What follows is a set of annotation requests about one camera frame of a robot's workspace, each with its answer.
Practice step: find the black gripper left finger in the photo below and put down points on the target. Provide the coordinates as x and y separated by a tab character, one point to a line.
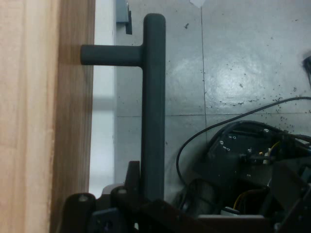
126	213

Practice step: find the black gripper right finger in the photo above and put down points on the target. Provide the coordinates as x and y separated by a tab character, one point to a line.
289	187

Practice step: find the wooden drawer front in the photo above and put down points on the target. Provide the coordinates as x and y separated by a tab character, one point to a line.
48	121

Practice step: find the black machine base with screws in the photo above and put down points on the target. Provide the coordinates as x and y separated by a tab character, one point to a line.
226	157

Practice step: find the grey metal bracket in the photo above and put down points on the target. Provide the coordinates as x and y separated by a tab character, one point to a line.
121	11

